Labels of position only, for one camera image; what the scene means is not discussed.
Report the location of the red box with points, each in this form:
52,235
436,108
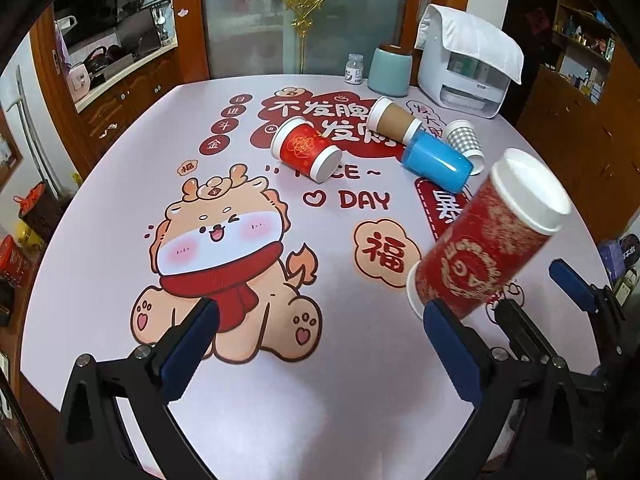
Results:
12,262

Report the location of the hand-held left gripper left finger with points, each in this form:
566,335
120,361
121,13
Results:
186,355

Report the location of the printed cartoon table cover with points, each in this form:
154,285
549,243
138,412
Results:
310,270

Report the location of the short red paper cup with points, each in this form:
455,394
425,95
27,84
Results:
302,149

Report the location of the wooden side cabinet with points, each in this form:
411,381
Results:
575,140

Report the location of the small white bottle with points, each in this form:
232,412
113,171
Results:
354,71

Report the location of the white folded cloth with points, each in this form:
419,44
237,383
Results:
475,35

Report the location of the orange bag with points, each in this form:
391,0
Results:
31,197

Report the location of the blue cup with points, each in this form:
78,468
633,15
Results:
437,160

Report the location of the white countertop appliance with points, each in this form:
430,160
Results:
457,87

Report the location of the black pan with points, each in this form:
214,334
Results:
132,5

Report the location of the wooden kitchen cabinet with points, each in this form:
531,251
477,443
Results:
145,85

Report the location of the grey checkered paper cup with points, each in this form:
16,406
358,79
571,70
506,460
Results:
465,141

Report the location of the brown paper cup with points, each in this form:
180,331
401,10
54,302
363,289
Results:
392,119

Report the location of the glass door with gold ornament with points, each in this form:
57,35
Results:
300,20

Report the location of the tall red gold-print paper cup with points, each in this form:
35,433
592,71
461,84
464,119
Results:
480,245

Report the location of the teal canister with brown lid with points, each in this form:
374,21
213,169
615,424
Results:
390,72

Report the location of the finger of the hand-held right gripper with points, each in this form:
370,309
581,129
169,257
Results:
570,282
525,332

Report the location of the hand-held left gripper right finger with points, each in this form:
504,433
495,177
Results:
454,357

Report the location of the wooden shelf with small items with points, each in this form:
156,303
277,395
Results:
585,45

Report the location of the blue box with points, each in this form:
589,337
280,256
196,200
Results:
620,257

